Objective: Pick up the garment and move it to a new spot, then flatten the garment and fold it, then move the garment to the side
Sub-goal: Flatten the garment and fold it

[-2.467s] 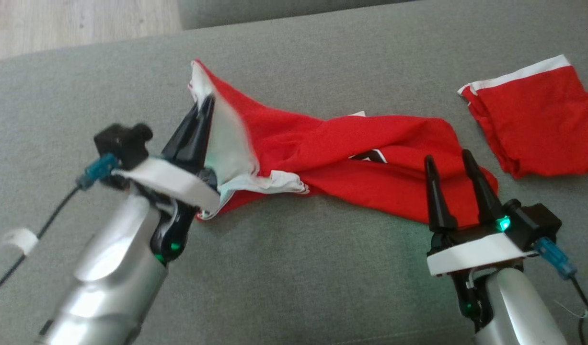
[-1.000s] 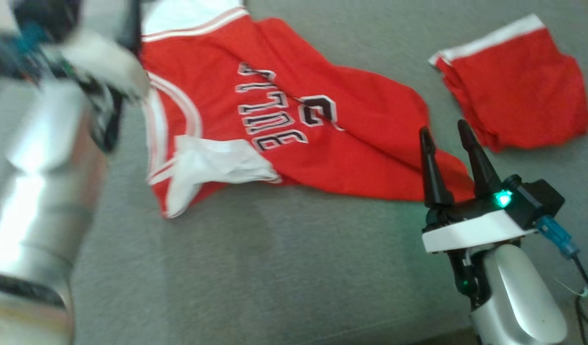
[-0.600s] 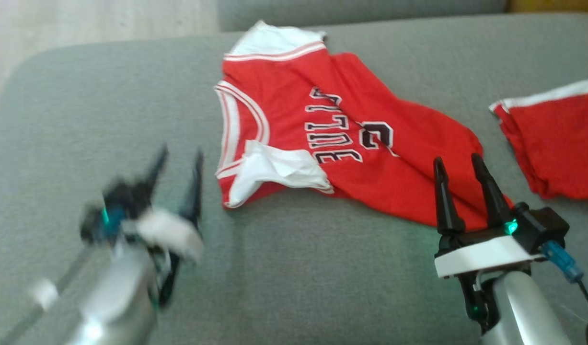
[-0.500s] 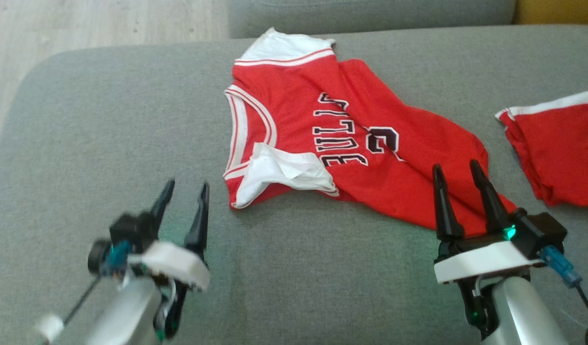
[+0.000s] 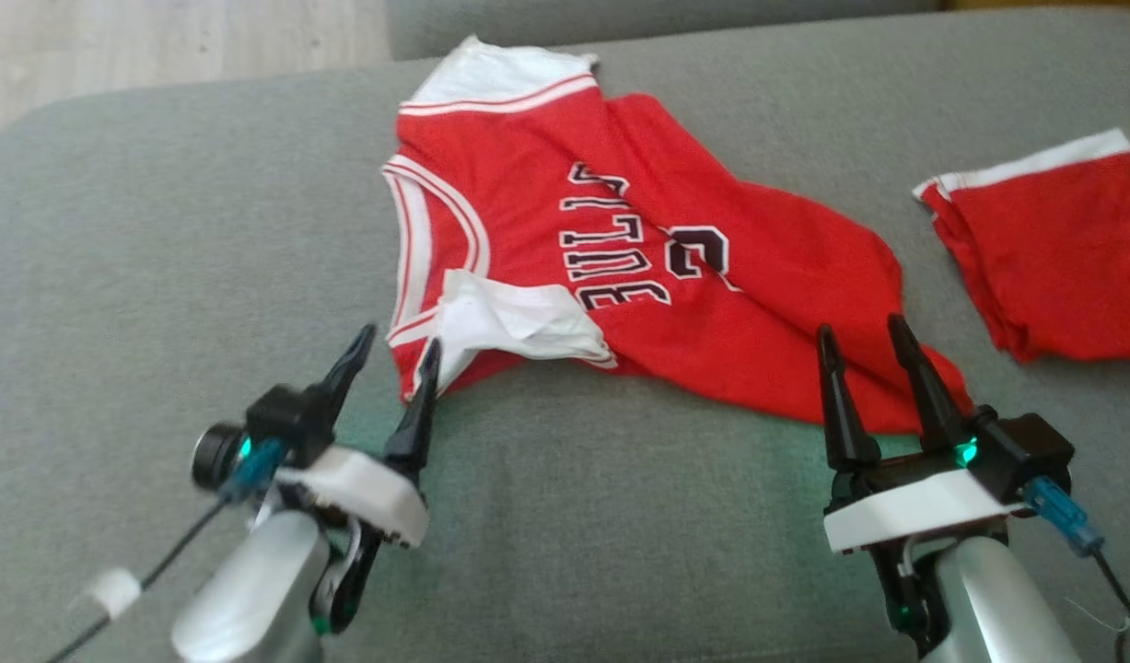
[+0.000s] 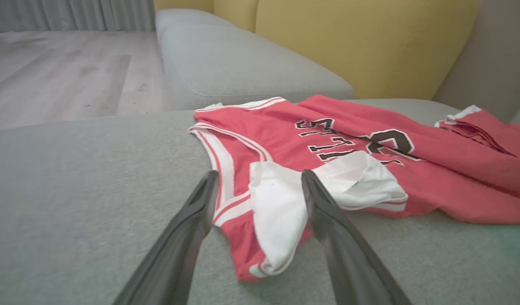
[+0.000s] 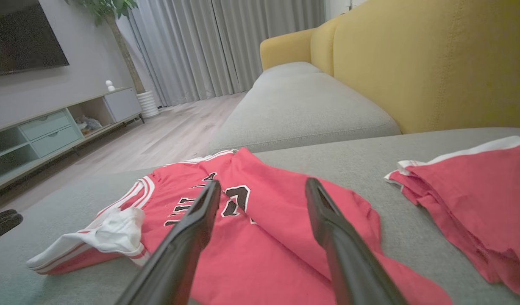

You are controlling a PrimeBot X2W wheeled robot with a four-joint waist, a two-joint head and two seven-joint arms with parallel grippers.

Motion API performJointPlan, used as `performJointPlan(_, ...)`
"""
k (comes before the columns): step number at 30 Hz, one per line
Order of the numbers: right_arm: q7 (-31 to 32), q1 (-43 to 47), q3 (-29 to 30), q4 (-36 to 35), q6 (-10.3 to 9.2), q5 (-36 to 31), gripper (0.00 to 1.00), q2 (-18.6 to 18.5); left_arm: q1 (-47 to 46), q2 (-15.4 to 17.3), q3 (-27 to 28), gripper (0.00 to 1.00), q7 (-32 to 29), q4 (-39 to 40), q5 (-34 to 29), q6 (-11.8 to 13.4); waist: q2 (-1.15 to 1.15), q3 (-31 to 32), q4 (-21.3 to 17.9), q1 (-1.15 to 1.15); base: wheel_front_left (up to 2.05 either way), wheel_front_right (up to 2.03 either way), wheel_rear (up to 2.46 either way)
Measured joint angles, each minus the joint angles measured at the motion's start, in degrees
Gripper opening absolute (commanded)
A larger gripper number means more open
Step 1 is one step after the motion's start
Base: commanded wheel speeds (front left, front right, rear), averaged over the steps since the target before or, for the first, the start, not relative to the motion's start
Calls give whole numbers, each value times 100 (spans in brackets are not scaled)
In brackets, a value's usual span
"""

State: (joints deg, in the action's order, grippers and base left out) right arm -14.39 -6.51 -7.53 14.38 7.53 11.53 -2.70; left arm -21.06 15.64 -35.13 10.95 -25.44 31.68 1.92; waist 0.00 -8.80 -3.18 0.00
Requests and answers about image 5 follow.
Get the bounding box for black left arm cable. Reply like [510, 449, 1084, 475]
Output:
[43, 436, 285, 663]

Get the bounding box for red basketball jersey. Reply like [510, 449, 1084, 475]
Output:
[382, 34, 976, 436]

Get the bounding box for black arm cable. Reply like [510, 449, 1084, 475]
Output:
[1024, 476, 1130, 636]
[43, 436, 285, 663]

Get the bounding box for white cable tape tag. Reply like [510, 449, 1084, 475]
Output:
[71, 568, 143, 621]

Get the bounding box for red shorts with white stripe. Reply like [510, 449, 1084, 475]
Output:
[912, 128, 1130, 364]

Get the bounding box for large grey sofa seat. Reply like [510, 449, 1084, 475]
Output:
[0, 7, 1130, 663]

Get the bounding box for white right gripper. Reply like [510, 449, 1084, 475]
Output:
[815, 313, 1027, 656]

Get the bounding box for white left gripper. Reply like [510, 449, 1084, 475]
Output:
[274, 323, 444, 637]

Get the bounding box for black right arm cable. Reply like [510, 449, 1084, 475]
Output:
[1024, 476, 1130, 636]

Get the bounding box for small grey sofa seat cushion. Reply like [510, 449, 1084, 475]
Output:
[384, 0, 945, 62]

